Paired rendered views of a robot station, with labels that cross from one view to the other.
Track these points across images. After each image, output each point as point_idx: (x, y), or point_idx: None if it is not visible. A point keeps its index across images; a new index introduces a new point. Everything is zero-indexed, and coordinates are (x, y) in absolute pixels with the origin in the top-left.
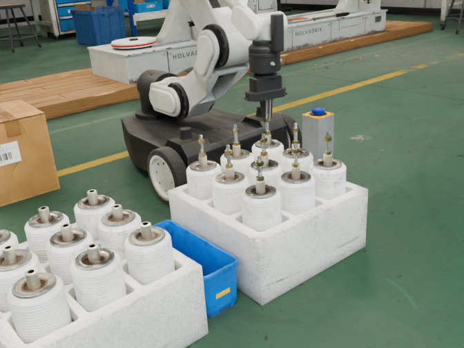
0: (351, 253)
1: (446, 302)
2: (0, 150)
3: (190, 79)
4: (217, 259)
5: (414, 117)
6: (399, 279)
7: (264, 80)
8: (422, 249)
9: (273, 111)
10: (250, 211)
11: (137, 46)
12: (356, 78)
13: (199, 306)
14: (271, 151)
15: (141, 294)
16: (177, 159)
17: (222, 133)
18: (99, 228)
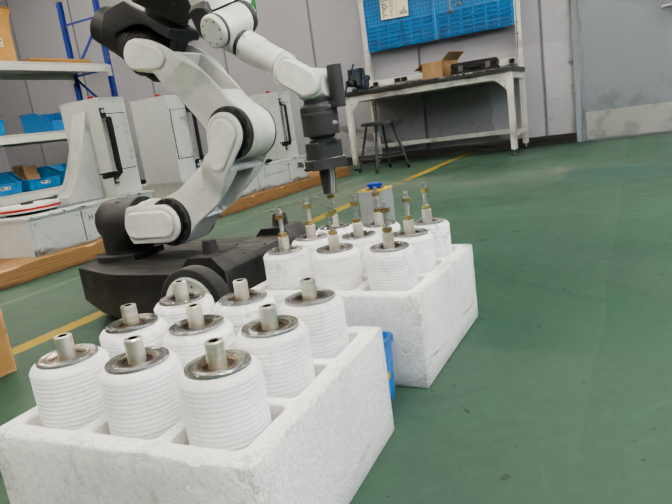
0: (472, 323)
1: (605, 330)
2: None
3: (191, 187)
4: None
5: None
6: (542, 328)
7: (327, 144)
8: (535, 303)
9: None
10: (389, 269)
11: (36, 209)
12: (313, 213)
13: (385, 387)
14: (345, 230)
15: (341, 364)
16: (213, 274)
17: (246, 246)
18: (224, 313)
